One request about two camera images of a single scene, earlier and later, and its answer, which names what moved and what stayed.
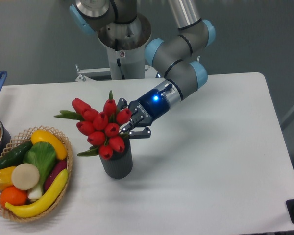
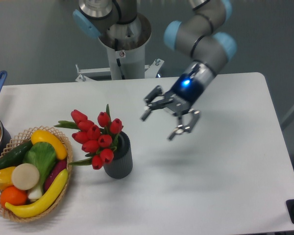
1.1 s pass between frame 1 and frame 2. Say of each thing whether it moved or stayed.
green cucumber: stayed
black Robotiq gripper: moved
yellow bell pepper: stayed
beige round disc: stayed
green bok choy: stayed
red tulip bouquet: moved
